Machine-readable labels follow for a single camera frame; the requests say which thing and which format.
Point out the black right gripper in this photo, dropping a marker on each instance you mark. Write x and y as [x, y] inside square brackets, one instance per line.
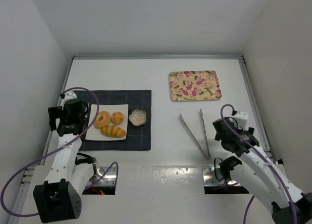
[220, 135]

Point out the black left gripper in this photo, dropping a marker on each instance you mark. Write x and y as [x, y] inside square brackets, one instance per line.
[54, 117]

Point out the orange bagel bread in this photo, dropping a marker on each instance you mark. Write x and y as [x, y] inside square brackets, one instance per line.
[103, 119]

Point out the striped orange bread roll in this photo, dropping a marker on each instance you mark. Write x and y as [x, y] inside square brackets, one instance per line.
[113, 131]

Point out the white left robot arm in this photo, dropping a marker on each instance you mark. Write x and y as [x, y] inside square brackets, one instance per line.
[59, 197]

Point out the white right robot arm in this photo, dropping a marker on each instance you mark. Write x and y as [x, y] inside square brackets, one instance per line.
[250, 167]

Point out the round orange bread bun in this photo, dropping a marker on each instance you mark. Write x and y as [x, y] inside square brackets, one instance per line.
[117, 118]

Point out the small flower-shaped dish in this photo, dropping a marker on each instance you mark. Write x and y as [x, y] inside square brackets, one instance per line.
[138, 117]

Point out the dark checked cloth mat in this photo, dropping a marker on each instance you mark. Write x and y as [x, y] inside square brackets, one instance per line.
[138, 137]

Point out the floral rectangular tray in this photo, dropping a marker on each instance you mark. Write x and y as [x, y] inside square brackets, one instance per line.
[194, 86]

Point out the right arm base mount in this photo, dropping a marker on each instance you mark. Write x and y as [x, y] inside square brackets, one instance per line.
[215, 184]

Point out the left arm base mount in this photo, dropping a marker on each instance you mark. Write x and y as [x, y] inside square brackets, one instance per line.
[103, 182]

